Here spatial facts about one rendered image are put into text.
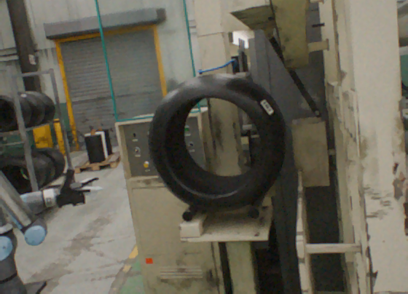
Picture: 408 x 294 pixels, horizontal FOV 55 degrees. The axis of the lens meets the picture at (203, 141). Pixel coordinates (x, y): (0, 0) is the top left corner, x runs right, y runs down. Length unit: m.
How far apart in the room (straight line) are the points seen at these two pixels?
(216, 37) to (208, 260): 1.36
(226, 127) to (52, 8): 10.11
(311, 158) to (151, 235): 1.21
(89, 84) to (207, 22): 9.45
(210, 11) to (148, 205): 1.26
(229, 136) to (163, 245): 0.98
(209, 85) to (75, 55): 9.95
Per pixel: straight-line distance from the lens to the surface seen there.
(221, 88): 1.51
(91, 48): 11.21
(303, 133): 1.79
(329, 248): 1.09
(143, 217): 2.54
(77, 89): 11.38
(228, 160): 1.92
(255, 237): 1.62
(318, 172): 1.83
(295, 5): 1.21
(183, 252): 2.55
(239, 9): 1.24
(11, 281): 1.73
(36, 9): 11.91
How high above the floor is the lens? 1.44
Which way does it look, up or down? 9 degrees down
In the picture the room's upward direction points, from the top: 8 degrees counter-clockwise
